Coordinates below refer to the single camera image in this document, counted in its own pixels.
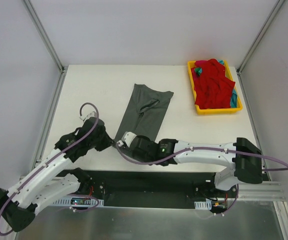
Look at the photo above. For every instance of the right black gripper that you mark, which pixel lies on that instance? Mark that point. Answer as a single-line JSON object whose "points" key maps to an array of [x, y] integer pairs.
{"points": [[128, 149]]}

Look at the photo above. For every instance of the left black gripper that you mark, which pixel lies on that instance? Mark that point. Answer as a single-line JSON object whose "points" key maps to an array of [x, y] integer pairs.
{"points": [[104, 141]]}

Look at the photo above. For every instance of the dark grey t shirt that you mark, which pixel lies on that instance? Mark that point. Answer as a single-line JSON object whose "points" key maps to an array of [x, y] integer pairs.
{"points": [[145, 112]]}

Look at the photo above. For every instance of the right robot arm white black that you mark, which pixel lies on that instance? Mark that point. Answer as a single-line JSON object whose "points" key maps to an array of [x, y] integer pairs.
{"points": [[241, 159]]}

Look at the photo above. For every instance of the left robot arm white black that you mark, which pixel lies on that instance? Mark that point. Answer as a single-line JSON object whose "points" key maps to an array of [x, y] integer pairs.
{"points": [[21, 203]]}

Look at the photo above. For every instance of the yellow plastic bin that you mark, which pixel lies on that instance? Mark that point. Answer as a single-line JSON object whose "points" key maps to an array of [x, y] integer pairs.
{"points": [[214, 90]]}

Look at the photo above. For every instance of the red t shirt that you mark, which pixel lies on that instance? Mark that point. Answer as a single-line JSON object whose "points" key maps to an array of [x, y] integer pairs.
{"points": [[212, 85]]}

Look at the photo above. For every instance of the teal t shirt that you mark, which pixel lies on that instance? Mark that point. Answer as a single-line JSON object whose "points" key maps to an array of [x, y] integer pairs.
{"points": [[234, 98]]}

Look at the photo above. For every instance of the magenta t shirt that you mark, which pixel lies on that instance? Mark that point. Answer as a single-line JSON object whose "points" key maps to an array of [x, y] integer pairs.
{"points": [[198, 63]]}

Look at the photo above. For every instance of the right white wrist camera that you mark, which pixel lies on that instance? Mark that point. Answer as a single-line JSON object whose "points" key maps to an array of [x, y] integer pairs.
{"points": [[126, 139]]}

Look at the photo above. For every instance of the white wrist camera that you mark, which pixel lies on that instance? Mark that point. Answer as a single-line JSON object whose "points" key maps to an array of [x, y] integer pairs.
{"points": [[126, 139], [92, 114]]}

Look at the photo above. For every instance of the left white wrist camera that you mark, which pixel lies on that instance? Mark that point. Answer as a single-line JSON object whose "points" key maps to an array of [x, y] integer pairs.
{"points": [[92, 114]]}

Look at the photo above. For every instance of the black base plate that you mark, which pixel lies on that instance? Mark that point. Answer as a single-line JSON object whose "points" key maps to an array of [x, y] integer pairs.
{"points": [[166, 190]]}

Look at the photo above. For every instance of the left white cable duct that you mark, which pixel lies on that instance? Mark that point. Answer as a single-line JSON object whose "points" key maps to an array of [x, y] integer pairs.
{"points": [[78, 202]]}

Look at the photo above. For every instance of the white cable duct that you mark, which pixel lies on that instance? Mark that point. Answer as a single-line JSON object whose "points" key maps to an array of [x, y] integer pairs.
{"points": [[203, 205], [78, 202]]}

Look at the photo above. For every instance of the right white cable duct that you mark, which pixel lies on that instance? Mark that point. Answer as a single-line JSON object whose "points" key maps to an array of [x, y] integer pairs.
{"points": [[203, 205]]}

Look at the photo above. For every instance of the front aluminium rail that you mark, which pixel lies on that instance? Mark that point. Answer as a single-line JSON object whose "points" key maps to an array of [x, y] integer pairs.
{"points": [[265, 191]]}

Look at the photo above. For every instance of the left aluminium frame post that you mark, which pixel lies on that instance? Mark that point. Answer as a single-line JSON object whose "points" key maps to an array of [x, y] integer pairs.
{"points": [[43, 33]]}

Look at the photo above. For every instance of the aluminium frame post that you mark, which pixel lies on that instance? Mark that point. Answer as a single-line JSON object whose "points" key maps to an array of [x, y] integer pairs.
{"points": [[278, 6], [43, 33]]}

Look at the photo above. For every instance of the right aluminium frame post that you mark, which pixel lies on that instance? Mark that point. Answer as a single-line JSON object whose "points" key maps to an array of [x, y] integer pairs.
{"points": [[278, 6]]}

